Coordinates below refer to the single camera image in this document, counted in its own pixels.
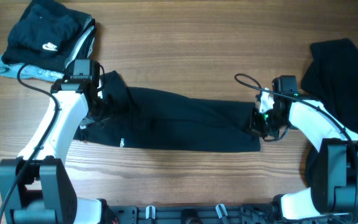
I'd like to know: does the black shirt pile right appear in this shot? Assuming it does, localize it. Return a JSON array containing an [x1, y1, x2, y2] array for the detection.
[[300, 38, 358, 187]]

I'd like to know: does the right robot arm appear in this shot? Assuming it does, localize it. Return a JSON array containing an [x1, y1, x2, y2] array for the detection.
[[249, 76, 358, 223]]

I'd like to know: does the white rail clip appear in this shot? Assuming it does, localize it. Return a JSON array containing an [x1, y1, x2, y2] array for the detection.
[[145, 205, 156, 220], [215, 203, 227, 220]]

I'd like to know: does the folded black grey-trimmed shirt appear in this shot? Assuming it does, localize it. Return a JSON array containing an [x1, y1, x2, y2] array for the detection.
[[20, 0, 97, 75]]

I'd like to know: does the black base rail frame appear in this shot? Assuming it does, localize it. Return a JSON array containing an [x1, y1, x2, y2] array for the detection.
[[110, 203, 278, 224]]

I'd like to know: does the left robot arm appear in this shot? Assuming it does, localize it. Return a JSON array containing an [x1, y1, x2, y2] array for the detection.
[[0, 59, 119, 223]]

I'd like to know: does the black polo shirt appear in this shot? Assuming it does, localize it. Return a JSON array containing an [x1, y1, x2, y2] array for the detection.
[[74, 70, 260, 152]]

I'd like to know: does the left white rail clip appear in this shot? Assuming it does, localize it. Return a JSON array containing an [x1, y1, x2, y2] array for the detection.
[[145, 205, 156, 220]]

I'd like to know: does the right white rail clip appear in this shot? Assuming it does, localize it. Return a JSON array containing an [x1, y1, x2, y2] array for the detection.
[[215, 203, 227, 220]]

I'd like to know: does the folded black Nike garment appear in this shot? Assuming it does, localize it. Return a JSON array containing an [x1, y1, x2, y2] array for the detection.
[[2, 1, 81, 72]]

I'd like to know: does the folded grey garment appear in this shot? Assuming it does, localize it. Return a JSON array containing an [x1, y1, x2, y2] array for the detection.
[[0, 55, 65, 82]]

